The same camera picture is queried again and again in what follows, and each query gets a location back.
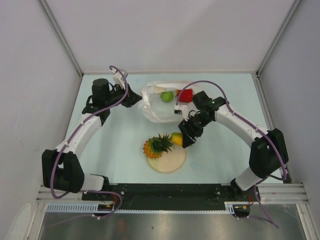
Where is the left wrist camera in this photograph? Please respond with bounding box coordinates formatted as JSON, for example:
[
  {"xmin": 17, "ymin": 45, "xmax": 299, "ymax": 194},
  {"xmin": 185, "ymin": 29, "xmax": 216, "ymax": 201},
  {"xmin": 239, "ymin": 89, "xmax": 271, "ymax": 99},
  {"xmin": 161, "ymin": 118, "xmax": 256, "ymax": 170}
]
[{"xmin": 112, "ymin": 69, "xmax": 126, "ymax": 90}]

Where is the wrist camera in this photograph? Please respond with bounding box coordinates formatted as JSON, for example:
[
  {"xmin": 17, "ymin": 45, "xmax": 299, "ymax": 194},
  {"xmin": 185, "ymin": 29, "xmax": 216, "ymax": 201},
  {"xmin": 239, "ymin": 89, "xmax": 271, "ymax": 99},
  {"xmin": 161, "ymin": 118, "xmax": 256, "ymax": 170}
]
[
  {"xmin": 173, "ymin": 104, "xmax": 193, "ymax": 120},
  {"xmin": 112, "ymin": 69, "xmax": 126, "ymax": 90}
]

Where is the aluminium frame rail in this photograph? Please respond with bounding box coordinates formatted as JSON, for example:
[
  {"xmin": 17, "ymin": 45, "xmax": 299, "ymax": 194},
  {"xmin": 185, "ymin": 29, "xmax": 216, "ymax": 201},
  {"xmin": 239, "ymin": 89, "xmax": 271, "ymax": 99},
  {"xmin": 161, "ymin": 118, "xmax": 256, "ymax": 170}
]
[{"xmin": 251, "ymin": 72, "xmax": 320, "ymax": 240}]

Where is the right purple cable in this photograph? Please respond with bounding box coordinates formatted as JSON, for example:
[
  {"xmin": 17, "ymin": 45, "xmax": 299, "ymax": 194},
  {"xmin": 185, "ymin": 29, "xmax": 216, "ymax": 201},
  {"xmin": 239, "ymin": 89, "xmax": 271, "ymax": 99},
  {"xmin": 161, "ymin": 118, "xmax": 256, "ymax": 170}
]
[{"xmin": 175, "ymin": 79, "xmax": 288, "ymax": 228}]

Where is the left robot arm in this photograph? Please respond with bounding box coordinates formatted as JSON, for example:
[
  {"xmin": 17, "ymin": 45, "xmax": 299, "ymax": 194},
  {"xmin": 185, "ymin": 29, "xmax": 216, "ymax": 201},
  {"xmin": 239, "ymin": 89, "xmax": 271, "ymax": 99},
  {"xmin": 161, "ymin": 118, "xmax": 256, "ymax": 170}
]
[{"xmin": 41, "ymin": 78, "xmax": 142, "ymax": 200}]

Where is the white cable duct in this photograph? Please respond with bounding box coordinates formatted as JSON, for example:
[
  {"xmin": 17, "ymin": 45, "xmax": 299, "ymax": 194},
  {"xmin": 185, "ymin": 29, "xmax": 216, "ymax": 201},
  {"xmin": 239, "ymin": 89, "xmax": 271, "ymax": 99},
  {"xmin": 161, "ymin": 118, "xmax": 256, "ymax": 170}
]
[{"xmin": 46, "ymin": 202, "xmax": 249, "ymax": 215}]

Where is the fake mango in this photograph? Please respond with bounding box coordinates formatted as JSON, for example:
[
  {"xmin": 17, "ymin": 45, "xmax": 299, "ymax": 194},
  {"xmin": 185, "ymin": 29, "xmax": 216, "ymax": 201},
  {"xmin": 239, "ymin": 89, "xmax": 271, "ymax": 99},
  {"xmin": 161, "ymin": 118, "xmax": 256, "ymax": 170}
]
[{"xmin": 171, "ymin": 132, "xmax": 183, "ymax": 147}]

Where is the fake pineapple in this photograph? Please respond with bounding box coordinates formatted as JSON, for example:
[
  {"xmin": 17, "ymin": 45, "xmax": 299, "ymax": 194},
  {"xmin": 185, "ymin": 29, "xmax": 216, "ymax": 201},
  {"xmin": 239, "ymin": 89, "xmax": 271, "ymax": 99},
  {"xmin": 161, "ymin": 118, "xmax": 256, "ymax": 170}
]
[{"xmin": 142, "ymin": 134, "xmax": 174, "ymax": 159}]

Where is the fake red bell pepper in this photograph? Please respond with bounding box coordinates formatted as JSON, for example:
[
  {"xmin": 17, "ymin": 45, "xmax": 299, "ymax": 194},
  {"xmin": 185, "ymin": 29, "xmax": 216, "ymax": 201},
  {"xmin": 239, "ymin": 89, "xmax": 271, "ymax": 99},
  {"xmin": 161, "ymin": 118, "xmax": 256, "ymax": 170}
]
[{"xmin": 178, "ymin": 89, "xmax": 194, "ymax": 103}]

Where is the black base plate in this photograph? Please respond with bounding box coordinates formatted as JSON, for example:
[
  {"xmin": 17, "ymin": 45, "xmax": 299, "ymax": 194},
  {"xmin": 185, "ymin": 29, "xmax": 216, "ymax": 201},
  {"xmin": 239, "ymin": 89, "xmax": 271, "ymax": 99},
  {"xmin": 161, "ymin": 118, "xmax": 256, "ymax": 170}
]
[{"xmin": 81, "ymin": 183, "xmax": 259, "ymax": 210}]

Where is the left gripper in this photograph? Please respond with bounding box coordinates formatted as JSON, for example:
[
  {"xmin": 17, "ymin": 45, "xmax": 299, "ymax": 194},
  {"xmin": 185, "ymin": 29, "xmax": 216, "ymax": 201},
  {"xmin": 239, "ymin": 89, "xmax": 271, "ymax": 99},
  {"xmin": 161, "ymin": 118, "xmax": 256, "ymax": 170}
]
[{"xmin": 104, "ymin": 82, "xmax": 142, "ymax": 109}]

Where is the purple cable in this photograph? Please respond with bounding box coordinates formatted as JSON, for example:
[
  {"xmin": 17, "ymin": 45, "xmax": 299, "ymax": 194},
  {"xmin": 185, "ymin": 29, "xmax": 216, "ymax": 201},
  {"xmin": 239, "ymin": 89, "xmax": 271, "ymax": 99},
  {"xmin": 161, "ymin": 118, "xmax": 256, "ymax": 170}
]
[
  {"xmin": 175, "ymin": 79, "xmax": 288, "ymax": 228},
  {"xmin": 49, "ymin": 65, "xmax": 131, "ymax": 222}
]

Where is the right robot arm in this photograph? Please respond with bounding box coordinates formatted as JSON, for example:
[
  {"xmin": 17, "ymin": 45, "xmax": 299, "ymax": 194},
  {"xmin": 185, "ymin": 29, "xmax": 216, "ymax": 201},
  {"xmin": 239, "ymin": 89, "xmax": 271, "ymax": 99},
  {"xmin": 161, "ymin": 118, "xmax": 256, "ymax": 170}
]
[{"xmin": 174, "ymin": 91, "xmax": 289, "ymax": 201}]

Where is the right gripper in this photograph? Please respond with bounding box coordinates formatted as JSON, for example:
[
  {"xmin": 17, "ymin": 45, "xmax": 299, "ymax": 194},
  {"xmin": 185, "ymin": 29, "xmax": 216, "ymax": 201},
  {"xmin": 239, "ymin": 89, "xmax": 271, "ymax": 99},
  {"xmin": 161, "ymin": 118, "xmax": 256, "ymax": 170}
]
[{"xmin": 178, "ymin": 113, "xmax": 212, "ymax": 149}]

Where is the beige ceramic plate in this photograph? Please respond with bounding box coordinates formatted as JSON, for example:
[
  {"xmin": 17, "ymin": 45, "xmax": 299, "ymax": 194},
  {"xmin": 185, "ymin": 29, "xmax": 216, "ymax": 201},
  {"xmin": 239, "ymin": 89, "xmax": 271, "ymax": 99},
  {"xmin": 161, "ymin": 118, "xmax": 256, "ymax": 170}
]
[{"xmin": 145, "ymin": 145, "xmax": 187, "ymax": 174}]

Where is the white plastic bag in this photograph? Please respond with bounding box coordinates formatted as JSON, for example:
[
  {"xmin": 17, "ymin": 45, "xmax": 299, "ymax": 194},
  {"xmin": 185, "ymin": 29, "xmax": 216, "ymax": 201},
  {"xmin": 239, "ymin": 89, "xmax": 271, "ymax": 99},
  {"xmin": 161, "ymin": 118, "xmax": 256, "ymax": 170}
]
[{"xmin": 138, "ymin": 81, "xmax": 197, "ymax": 123}]

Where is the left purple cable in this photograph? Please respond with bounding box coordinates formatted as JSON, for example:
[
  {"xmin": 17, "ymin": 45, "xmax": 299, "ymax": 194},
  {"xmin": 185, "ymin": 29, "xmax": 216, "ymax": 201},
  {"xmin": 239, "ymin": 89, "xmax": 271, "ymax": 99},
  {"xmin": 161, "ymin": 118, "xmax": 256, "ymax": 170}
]
[{"xmin": 49, "ymin": 65, "xmax": 131, "ymax": 222}]

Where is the fake green apple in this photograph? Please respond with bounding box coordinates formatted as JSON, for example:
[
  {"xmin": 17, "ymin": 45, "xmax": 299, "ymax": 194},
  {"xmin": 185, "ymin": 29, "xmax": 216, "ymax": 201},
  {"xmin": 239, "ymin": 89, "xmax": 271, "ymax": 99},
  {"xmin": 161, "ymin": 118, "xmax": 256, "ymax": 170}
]
[{"xmin": 160, "ymin": 91, "xmax": 175, "ymax": 103}]

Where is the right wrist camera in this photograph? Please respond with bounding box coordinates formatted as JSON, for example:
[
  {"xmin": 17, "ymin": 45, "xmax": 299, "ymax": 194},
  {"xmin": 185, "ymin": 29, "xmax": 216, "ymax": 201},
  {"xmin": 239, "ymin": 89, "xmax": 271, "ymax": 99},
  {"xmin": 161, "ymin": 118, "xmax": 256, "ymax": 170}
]
[{"xmin": 173, "ymin": 104, "xmax": 193, "ymax": 120}]

